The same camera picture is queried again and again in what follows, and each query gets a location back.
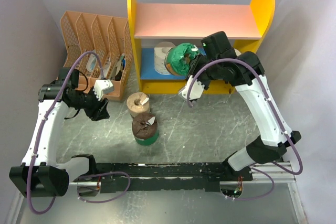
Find aluminium rail frame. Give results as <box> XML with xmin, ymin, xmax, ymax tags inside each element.
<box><xmin>18</xmin><ymin>63</ymin><xmax>297</xmax><ymax>185</ymax></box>

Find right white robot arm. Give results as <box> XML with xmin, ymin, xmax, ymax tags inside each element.
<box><xmin>180</xmin><ymin>31</ymin><xmax>303</xmax><ymax>181</ymax></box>

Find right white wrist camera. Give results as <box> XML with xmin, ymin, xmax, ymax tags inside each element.
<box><xmin>178</xmin><ymin>76</ymin><xmax>205</xmax><ymax>106</ymax></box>

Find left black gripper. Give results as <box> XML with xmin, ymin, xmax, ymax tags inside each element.
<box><xmin>70</xmin><ymin>86</ymin><xmax>110</xmax><ymax>121</ymax></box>

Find brown green paper roll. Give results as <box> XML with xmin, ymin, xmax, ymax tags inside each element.
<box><xmin>132</xmin><ymin>113</ymin><xmax>159</xmax><ymax>146</ymax></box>

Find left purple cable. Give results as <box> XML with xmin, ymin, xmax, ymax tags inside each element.
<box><xmin>26</xmin><ymin>51</ymin><xmax>131</xmax><ymax>215</ymax></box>

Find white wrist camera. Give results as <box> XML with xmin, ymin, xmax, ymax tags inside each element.
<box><xmin>93</xmin><ymin>79</ymin><xmax>114</xmax><ymax>101</ymax></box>
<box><xmin>178</xmin><ymin>76</ymin><xmax>205</xmax><ymax>106</ymax></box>

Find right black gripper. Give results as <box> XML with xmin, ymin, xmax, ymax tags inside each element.
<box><xmin>185</xmin><ymin>52</ymin><xmax>222</xmax><ymax>90</ymax></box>

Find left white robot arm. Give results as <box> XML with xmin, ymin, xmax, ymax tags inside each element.
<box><xmin>9</xmin><ymin>68</ymin><xmax>114</xmax><ymax>197</ymax></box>

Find white dotted toilet paper roll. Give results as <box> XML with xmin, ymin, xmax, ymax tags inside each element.
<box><xmin>154</xmin><ymin>41</ymin><xmax>175</xmax><ymax>75</ymax></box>

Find yellow pink blue shelf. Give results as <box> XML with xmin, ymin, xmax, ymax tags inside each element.
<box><xmin>127</xmin><ymin>0</ymin><xmax>276</xmax><ymax>94</ymax></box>

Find orange plastic file organizer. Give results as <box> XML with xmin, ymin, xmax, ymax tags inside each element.
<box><xmin>60</xmin><ymin>11</ymin><xmax>133</xmax><ymax>101</ymax></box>

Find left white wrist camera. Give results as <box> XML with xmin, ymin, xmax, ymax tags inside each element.
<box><xmin>93</xmin><ymin>79</ymin><xmax>114</xmax><ymax>101</ymax></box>

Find white floral toilet paper roll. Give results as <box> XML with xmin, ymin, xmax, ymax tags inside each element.
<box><xmin>234</xmin><ymin>48</ymin><xmax>242</xmax><ymax>57</ymax></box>

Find items in file organizer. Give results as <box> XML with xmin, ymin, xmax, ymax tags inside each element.
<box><xmin>81</xmin><ymin>53</ymin><xmax>126</xmax><ymax>81</ymax></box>

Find beige wrapped paper roll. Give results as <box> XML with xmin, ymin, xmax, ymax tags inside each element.
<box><xmin>127</xmin><ymin>92</ymin><xmax>151</xmax><ymax>118</ymax></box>

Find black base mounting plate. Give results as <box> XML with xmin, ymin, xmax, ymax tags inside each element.
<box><xmin>75</xmin><ymin>162</ymin><xmax>253</xmax><ymax>193</ymax></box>

